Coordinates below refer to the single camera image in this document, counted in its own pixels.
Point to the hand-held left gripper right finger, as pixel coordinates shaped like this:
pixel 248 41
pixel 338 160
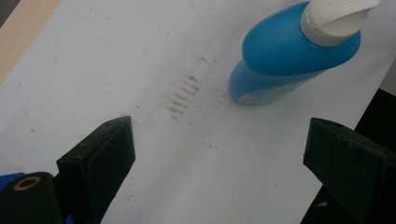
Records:
pixel 348 168

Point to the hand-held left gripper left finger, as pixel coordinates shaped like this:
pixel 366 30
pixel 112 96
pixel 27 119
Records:
pixel 96 161

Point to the blue bottle with white cap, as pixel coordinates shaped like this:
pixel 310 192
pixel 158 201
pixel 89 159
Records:
pixel 280 53

